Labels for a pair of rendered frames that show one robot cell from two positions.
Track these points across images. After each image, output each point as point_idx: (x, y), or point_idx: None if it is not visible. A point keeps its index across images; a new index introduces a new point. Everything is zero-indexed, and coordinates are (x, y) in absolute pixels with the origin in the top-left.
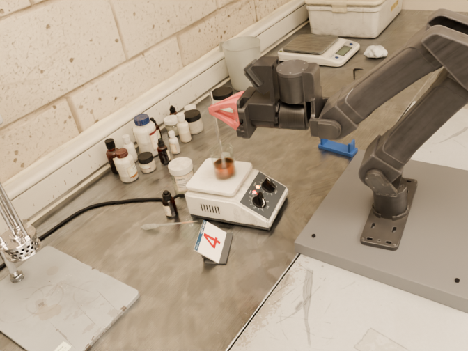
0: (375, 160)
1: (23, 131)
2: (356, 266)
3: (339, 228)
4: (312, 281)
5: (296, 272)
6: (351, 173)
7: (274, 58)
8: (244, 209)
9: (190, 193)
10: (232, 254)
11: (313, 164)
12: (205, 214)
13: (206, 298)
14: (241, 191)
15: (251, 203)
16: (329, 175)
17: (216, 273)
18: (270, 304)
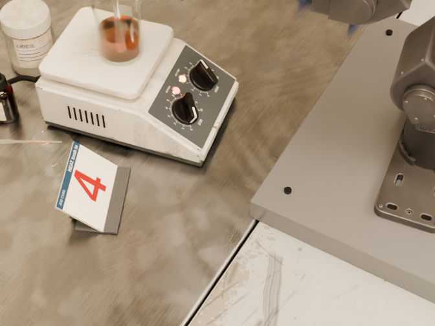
0: (428, 70)
1: None
2: (364, 258)
3: (336, 178)
4: (280, 279)
5: (251, 260)
6: (360, 63)
7: None
8: (155, 126)
9: (47, 85)
10: (130, 213)
11: (285, 29)
12: (76, 124)
13: (79, 305)
14: (151, 87)
15: (170, 114)
16: (314, 55)
17: (98, 252)
18: (202, 325)
